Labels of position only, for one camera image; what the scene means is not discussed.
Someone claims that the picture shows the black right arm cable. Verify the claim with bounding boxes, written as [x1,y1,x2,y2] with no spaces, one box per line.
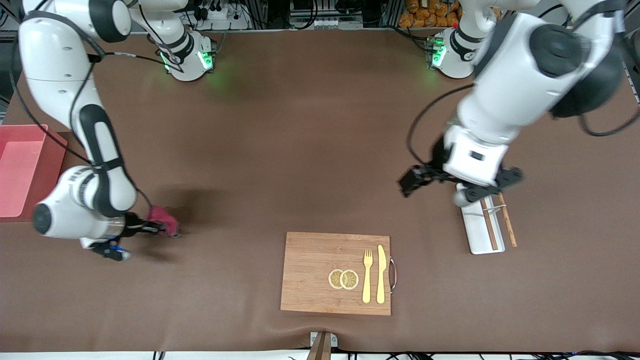
[10,0,186,211]

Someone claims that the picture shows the yellow knife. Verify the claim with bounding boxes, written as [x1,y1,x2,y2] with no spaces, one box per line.
[376,244,387,305]

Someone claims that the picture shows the grey metal bracket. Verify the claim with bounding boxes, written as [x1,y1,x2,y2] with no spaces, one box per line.
[310,331,339,348]

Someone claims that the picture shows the brown wooden chopstick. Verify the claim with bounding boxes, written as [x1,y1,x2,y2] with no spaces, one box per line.
[496,194,518,248]
[480,197,499,251]

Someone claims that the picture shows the pink plastic bin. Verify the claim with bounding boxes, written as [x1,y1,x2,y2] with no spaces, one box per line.
[0,124,68,222]

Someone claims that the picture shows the white rectangular tray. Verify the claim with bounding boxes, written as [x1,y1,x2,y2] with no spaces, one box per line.
[460,197,506,255]

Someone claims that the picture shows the grey socket strip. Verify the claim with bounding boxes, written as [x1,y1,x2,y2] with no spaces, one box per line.
[290,0,363,30]

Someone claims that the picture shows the orange snack packets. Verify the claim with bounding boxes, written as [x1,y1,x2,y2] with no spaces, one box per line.
[398,0,461,28]

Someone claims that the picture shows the pink and grey cloth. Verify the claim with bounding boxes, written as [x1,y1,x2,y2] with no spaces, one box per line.
[146,205,182,239]

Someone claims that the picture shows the brown wooden post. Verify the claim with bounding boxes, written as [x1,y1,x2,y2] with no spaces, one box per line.
[306,332,332,360]

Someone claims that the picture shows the white power strip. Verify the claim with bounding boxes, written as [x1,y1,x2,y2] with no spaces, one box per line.
[192,0,251,31]

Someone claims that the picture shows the yellow fork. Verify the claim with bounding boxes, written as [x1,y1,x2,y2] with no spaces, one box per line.
[362,249,374,304]

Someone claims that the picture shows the wooden cutting board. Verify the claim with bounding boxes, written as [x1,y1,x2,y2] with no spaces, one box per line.
[280,231,398,317]

